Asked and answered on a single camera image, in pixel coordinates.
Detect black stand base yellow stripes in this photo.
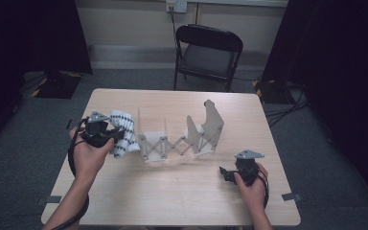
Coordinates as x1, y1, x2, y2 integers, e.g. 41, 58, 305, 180
30, 70, 83, 100
251, 79, 289, 105

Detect left hand-held gripper black cable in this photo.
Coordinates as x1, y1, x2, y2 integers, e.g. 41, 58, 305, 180
51, 116, 91, 230

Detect person's left hand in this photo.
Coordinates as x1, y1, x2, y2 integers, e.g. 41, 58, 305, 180
68, 126, 116, 187

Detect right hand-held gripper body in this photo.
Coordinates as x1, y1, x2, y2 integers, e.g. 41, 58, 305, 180
234, 149, 265, 187

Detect person's right hand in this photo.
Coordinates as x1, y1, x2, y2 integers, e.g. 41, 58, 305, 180
234, 162, 270, 216

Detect hand-held gripper black cable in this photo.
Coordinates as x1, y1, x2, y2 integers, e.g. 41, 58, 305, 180
256, 172, 271, 209
51, 116, 91, 230

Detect black power cable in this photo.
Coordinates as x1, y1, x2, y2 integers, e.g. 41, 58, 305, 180
170, 6, 182, 54

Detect white wall socket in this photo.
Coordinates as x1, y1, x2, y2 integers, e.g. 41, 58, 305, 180
165, 0, 189, 14

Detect white expandable divider rack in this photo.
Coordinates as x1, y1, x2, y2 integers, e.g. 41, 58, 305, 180
136, 99, 225, 163

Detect black floor cables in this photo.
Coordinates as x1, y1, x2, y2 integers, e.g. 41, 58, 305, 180
263, 80, 311, 128

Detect white cloth with black pattern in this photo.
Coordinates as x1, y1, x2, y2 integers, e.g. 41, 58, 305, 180
108, 109, 141, 159

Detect grey tape strip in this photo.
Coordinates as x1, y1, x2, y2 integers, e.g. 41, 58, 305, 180
281, 193, 303, 202
35, 195, 63, 206

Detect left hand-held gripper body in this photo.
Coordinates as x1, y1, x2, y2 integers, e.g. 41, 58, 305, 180
80, 110, 117, 149

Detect dark curtain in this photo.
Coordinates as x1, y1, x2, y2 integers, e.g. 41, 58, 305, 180
0, 0, 93, 151
261, 0, 368, 213

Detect black folding chair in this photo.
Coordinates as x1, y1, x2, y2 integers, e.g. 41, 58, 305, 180
172, 23, 244, 93

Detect right hand-held gripper black cable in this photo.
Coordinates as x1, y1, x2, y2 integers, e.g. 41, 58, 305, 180
256, 172, 271, 209

